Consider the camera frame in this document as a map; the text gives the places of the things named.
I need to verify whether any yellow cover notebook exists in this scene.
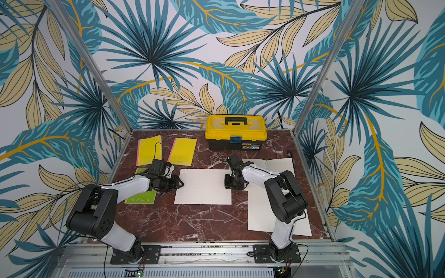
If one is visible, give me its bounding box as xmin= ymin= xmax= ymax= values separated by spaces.
xmin=168 ymin=138 xmax=197 ymax=166
xmin=136 ymin=136 xmax=162 ymax=166

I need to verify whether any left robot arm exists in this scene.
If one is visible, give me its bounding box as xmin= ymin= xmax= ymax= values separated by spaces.
xmin=66 ymin=159 xmax=184 ymax=264

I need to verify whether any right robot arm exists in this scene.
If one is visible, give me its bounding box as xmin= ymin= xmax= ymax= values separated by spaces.
xmin=224 ymin=155 xmax=308 ymax=262

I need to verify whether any yellow black toolbox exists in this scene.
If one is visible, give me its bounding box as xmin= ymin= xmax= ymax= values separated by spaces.
xmin=205 ymin=115 xmax=268 ymax=151

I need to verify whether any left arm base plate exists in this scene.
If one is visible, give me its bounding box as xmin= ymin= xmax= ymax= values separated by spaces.
xmin=110 ymin=245 xmax=161 ymax=265

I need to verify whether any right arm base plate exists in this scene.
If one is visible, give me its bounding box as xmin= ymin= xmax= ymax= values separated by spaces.
xmin=252 ymin=244 xmax=302 ymax=264

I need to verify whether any aluminium front rail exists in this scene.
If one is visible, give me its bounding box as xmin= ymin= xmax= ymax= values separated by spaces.
xmin=52 ymin=241 xmax=359 ymax=278

